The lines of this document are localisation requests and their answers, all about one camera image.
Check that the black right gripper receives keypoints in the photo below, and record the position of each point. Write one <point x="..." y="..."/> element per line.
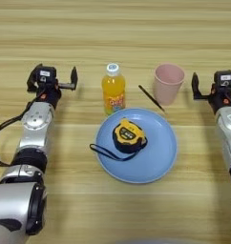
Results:
<point x="220" y="97"/>

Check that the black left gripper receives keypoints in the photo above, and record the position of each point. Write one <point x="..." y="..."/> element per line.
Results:
<point x="52" y="93"/>

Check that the pink plastic cup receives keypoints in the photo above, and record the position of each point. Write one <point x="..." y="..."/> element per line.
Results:
<point x="167" y="85"/>

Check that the orange juice bottle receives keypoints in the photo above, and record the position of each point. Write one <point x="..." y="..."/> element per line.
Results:
<point x="113" y="92"/>

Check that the yellow black tape measure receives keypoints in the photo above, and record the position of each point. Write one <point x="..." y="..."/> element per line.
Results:
<point x="128" y="135"/>

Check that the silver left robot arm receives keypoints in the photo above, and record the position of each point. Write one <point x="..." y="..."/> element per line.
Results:
<point x="34" y="127"/>

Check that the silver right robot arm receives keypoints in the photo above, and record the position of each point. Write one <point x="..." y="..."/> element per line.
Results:
<point x="228" y="133"/>

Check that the left gripper labelled black box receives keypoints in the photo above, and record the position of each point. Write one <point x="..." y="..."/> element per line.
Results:
<point x="45" y="73"/>

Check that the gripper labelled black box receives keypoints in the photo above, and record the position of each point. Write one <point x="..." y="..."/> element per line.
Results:
<point x="225" y="77"/>
<point x="45" y="73"/>

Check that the right gripper labelled black box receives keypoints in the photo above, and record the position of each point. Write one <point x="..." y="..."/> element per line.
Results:
<point x="225" y="77"/>

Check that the black pen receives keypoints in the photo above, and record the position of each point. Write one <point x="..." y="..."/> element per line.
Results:
<point x="151" y="98"/>

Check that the blue round plate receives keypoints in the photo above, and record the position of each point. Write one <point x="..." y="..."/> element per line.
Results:
<point x="152" y="158"/>

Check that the grey robot torso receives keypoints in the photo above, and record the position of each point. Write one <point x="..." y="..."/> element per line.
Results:
<point x="152" y="242"/>

